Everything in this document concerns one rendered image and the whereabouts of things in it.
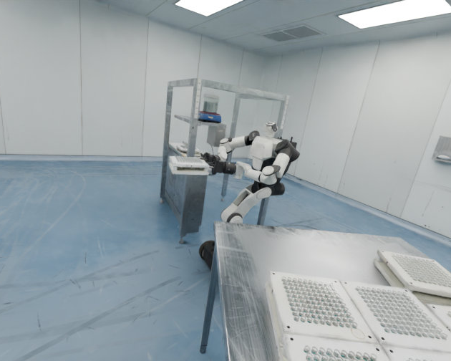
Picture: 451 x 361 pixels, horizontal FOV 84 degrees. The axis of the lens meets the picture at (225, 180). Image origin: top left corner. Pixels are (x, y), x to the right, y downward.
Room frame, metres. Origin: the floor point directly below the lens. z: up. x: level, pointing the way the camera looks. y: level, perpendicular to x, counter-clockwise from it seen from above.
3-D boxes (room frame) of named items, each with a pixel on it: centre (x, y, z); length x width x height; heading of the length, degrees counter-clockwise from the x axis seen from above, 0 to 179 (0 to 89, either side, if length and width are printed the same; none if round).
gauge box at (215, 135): (2.62, 0.17, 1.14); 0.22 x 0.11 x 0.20; 27
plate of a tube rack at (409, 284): (0.89, -0.83, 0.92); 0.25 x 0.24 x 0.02; 85
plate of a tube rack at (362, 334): (0.63, -0.32, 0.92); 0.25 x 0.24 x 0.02; 92
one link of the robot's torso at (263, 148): (2.04, -0.35, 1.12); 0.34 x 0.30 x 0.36; 28
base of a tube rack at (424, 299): (0.89, -0.83, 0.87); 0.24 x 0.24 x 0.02; 85
